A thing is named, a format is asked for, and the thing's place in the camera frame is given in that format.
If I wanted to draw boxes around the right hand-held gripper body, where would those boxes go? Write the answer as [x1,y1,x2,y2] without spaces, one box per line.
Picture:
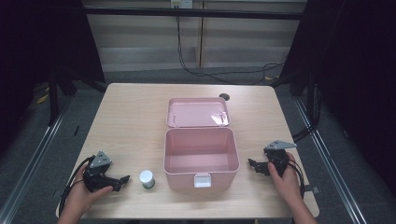
[262,139,298,178]

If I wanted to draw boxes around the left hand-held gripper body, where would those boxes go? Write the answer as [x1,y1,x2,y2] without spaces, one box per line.
[82,150,114,192]

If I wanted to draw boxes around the person's right hand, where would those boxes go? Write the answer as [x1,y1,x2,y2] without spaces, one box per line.
[267,151,304,207]

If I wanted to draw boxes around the person's left hand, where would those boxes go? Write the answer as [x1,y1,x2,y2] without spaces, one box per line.
[59,163,115,218]

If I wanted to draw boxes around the small jar with white lid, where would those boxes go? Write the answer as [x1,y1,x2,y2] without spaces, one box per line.
[138,169,156,190]

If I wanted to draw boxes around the grey tape strip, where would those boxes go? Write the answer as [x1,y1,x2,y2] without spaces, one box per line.
[304,184,321,195]

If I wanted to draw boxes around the pink storage box with lid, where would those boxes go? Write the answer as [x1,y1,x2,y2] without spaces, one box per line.
[163,96,241,191]

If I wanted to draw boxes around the black metal stand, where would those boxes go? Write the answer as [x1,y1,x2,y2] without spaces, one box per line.
[47,69,61,127]
[290,69,323,143]

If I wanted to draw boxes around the yellow floor tape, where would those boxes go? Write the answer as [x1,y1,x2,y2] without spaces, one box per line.
[35,93,50,105]

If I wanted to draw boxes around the black curtain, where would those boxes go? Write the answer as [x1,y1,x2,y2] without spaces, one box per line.
[0,0,106,157]
[279,0,396,188]

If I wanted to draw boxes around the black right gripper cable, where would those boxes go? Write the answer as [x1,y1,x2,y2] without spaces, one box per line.
[287,158,306,199]

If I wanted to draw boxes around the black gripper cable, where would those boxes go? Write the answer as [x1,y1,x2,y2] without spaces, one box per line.
[58,155,95,217]
[287,158,306,199]

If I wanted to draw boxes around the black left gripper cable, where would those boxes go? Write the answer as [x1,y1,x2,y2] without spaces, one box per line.
[58,155,95,217]

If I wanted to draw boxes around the aluminium floor rail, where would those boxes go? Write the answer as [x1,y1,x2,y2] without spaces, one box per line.
[292,97,370,224]
[0,92,76,224]

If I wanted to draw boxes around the black hanging wall cable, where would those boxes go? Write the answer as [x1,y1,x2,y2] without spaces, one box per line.
[175,15,285,86]

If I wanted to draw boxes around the black horizontal frame bar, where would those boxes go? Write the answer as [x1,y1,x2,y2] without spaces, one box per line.
[83,7,308,21]

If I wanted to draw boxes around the white wall socket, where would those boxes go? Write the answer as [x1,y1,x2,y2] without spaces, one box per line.
[169,0,194,9]

